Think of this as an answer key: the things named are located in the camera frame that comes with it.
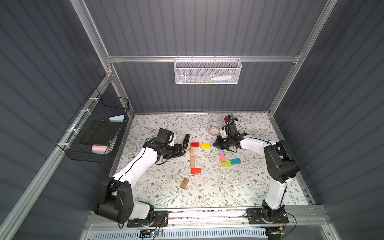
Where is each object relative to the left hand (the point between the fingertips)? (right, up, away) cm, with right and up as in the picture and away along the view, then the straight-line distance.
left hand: (182, 153), depth 83 cm
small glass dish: (+21, +12, +26) cm, 35 cm away
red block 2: (+8, -12, +6) cm, 15 cm away
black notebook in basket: (-37, +12, -16) cm, 42 cm away
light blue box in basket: (-35, +20, -2) cm, 41 cm away
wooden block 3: (+1, -17, +1) cm, 17 cm away
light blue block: (+24, -1, +13) cm, 27 cm away
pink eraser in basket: (-36, +5, -18) cm, 40 cm away
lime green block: (+27, -8, +10) cm, 30 cm away
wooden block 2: (+5, -3, +15) cm, 16 cm away
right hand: (+18, +3, +12) cm, 22 cm away
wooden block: (+5, -7, +10) cm, 13 cm away
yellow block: (+15, +2, +18) cm, 23 cm away
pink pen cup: (+30, +20, +16) cm, 40 cm away
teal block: (+32, -7, +10) cm, 35 cm away
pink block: (+25, -5, +13) cm, 28 cm away
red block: (+7, +3, +19) cm, 20 cm away
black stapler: (+1, +6, +16) cm, 17 cm away
